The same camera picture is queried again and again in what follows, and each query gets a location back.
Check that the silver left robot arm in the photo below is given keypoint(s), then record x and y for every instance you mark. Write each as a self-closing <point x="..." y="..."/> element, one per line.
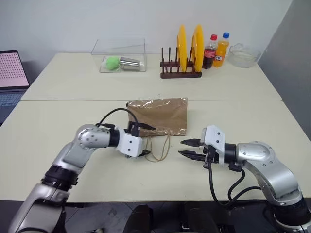
<point x="73" y="155"/>

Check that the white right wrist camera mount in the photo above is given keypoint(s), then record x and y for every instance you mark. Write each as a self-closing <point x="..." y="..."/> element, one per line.
<point x="215" y="138"/>

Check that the yellow plate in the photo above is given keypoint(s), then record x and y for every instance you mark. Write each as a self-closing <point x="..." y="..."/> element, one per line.
<point x="198" y="48"/>
<point x="182" y="48"/>

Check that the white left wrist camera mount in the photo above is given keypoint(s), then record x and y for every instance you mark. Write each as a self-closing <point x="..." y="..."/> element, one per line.
<point x="131" y="145"/>

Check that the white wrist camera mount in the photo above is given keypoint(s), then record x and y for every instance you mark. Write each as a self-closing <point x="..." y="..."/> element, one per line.
<point x="215" y="138"/>
<point x="131" y="145"/>

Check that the clear plastic box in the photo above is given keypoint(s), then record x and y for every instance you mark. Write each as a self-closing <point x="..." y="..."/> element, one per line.
<point x="121" y="48"/>

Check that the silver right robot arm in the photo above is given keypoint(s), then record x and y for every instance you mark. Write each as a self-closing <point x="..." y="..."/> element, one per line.
<point x="264" y="160"/>

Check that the dark rounded shape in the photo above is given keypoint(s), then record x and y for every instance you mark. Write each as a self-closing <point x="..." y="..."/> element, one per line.
<point x="139" y="218"/>
<point x="204" y="218"/>

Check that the stacked steel cups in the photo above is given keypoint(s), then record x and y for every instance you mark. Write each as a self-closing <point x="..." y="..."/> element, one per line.
<point x="130" y="63"/>

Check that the clear glass bowl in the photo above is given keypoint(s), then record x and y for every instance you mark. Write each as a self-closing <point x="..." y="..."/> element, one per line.
<point x="244" y="57"/>

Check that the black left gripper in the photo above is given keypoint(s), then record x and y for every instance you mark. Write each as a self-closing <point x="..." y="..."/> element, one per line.
<point x="134" y="129"/>

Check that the green fuzzy ball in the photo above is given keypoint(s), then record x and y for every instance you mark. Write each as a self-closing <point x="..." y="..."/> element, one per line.
<point x="111" y="63"/>

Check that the open laptop pink screen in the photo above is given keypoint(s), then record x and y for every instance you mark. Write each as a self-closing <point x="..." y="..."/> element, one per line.
<point x="12" y="70"/>

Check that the orange soda bottle blue cap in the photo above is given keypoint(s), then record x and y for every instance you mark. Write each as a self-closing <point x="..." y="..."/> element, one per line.
<point x="220" y="54"/>

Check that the cola bottle red cap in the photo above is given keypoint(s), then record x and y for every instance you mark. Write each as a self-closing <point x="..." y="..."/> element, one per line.
<point x="209" y="57"/>

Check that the brown paper bag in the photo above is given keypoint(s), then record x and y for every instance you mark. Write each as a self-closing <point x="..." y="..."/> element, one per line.
<point x="160" y="114"/>

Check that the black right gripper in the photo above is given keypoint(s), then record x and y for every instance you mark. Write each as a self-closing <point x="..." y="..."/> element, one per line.
<point x="209" y="153"/>

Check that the grey partition panel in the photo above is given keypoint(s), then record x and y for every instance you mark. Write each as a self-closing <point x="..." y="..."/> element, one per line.
<point x="289" y="60"/>

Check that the dark wooden plate rack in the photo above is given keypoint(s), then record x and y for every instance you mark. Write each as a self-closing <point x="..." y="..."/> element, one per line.
<point x="179" y="74"/>

